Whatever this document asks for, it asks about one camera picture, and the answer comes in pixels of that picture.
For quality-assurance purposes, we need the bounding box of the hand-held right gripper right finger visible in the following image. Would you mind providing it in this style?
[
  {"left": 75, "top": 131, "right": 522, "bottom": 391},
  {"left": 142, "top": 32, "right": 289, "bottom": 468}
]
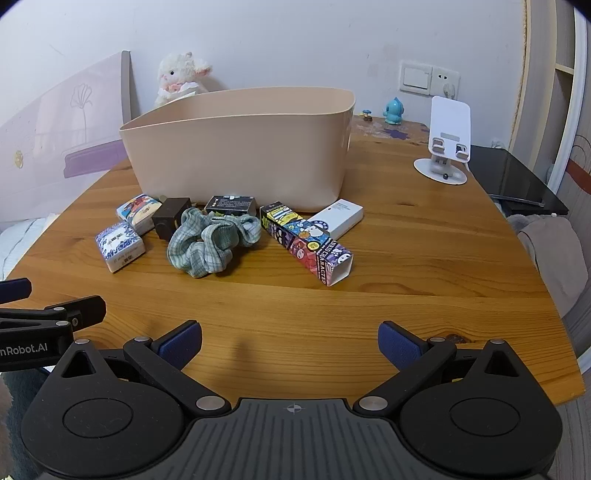
[{"left": 353, "top": 322, "right": 532, "bottom": 416}]

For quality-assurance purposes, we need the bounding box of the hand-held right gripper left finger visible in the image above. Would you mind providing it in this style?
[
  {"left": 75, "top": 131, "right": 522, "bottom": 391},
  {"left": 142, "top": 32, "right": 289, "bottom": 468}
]
[{"left": 53, "top": 320, "right": 232, "bottom": 416}]

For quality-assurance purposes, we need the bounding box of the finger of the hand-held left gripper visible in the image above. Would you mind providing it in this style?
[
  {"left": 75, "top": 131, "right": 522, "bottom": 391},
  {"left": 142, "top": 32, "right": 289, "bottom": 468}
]
[
  {"left": 0, "top": 295, "right": 108, "bottom": 333},
  {"left": 0, "top": 278, "right": 33, "bottom": 304}
]

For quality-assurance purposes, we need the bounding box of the green plaid scrunchie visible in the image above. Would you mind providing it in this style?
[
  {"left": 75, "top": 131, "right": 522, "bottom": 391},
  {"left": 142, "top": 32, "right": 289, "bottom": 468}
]
[{"left": 167, "top": 208, "right": 262, "bottom": 279}]

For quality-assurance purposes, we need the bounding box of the dark brown box with cap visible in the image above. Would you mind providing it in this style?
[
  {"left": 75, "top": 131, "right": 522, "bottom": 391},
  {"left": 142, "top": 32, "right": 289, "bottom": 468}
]
[{"left": 152, "top": 197, "right": 192, "bottom": 241}]

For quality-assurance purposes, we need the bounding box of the long cartoon print box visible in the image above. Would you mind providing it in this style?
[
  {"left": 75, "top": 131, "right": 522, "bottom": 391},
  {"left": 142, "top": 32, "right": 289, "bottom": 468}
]
[{"left": 259, "top": 200, "right": 355, "bottom": 288}]

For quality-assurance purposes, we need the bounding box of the white rectangular box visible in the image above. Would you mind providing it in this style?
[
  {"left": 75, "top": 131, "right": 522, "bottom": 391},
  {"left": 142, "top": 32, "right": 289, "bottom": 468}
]
[{"left": 307, "top": 198, "right": 364, "bottom": 241}]

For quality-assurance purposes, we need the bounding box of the beige plastic storage bin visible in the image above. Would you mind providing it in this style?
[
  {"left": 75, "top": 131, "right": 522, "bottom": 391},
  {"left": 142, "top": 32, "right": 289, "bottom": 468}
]
[{"left": 119, "top": 87, "right": 356, "bottom": 213}]

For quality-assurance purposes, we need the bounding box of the white bedding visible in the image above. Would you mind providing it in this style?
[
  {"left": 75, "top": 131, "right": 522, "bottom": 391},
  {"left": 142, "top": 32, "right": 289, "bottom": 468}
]
[{"left": 0, "top": 212, "right": 61, "bottom": 282}]

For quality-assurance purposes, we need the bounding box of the blue white patterned box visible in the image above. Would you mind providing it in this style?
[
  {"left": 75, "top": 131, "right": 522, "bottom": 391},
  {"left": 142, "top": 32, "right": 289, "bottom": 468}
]
[{"left": 95, "top": 220, "right": 147, "bottom": 274}]

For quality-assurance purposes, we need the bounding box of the red blue picture box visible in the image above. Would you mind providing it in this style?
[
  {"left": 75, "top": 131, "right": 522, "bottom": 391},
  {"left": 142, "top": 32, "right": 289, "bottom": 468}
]
[{"left": 115, "top": 194, "right": 162, "bottom": 234}]

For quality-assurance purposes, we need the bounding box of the small black box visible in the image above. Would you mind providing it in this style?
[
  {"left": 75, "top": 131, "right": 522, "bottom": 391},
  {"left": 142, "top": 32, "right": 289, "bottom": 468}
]
[{"left": 204, "top": 194, "right": 258, "bottom": 217}]

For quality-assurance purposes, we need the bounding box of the grey cloth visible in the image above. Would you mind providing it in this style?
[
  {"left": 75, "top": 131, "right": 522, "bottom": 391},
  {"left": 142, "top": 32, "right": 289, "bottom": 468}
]
[{"left": 505, "top": 213, "right": 589, "bottom": 319}]

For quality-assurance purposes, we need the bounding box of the black side table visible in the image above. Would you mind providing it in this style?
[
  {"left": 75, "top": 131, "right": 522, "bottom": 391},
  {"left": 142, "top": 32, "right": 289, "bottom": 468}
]
[{"left": 468, "top": 144, "right": 570, "bottom": 217}]

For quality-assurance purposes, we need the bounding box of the white phone stand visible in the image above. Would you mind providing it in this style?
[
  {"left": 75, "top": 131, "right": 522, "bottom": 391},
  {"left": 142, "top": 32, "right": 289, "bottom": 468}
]
[{"left": 413, "top": 95, "right": 472, "bottom": 185}]

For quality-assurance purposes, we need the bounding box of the white plush sheep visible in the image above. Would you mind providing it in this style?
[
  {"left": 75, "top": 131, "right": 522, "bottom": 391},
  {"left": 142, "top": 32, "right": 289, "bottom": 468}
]
[{"left": 154, "top": 52, "right": 214, "bottom": 109}]

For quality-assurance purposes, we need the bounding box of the white wardrobe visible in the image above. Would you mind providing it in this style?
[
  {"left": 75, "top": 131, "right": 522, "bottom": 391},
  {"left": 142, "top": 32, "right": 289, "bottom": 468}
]
[{"left": 508, "top": 0, "right": 591, "bottom": 195}]

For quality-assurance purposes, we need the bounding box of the white light switch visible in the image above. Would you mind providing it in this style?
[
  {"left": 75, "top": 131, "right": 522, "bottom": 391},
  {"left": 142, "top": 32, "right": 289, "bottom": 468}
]
[{"left": 400, "top": 62, "right": 435, "bottom": 92}]

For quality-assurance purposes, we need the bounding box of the white wall socket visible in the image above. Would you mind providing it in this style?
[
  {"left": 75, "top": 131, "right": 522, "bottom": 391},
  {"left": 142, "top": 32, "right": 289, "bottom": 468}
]
[{"left": 431, "top": 66, "right": 461, "bottom": 99}]

